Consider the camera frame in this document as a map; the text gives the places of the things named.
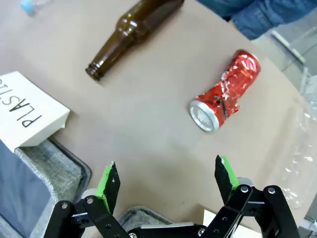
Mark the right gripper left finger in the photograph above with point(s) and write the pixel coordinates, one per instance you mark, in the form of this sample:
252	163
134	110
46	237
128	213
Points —
110	186

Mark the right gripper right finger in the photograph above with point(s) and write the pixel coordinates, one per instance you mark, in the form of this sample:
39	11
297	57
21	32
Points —
224	178

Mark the crushed red soda can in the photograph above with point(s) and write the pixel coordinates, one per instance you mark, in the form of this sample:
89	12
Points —
235	81

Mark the grey felt can basket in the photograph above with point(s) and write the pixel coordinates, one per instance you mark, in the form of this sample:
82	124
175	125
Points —
141	214

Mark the white can label card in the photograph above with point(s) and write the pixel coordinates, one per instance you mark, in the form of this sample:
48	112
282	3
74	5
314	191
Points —
209	218

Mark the grey felt plastic basket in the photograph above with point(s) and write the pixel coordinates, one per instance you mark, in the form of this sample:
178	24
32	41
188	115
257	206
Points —
49	161

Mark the crumpled clear plastic bottle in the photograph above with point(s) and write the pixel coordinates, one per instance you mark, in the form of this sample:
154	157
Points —
302	153

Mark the white PLASTIC label card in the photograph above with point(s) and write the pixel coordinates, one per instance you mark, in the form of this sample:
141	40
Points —
29	111

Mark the brown glass beer bottle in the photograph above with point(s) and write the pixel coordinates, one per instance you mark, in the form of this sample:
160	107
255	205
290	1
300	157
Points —
138	27

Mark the person in blue denim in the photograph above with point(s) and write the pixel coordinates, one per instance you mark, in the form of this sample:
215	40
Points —
260	15

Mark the blue capped plastic bottle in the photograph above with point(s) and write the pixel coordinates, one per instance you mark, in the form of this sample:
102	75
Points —
27	5

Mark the grey metal frame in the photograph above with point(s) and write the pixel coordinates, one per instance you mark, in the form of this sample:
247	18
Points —
289	44

